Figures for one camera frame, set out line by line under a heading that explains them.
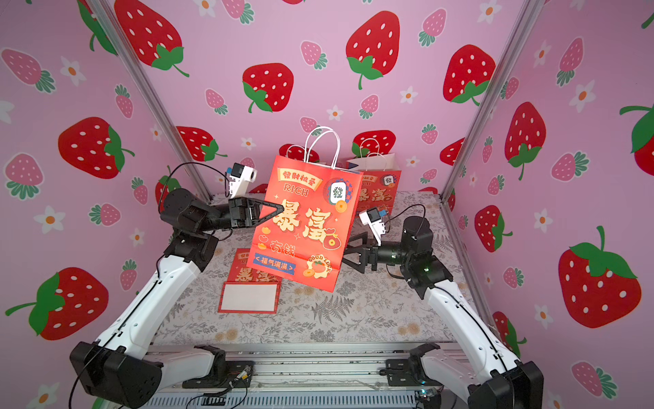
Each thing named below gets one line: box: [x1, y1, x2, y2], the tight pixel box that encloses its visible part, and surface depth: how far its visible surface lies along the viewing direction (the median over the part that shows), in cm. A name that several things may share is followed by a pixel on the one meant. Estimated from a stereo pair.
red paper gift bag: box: [217, 248, 283, 315], surface depth 92 cm
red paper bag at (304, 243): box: [246, 155, 364, 293], surface depth 56 cm
